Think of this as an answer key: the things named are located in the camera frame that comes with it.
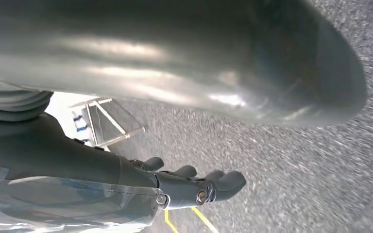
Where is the yellow floor tape square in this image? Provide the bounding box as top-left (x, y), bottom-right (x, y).
top-left (163, 206), bottom-right (220, 233)

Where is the stainless steel table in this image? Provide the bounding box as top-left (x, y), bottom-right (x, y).
top-left (67, 97), bottom-right (146, 149)

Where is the silver robot torso shell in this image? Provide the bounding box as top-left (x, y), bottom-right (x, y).
top-left (0, 0), bottom-right (368, 127)

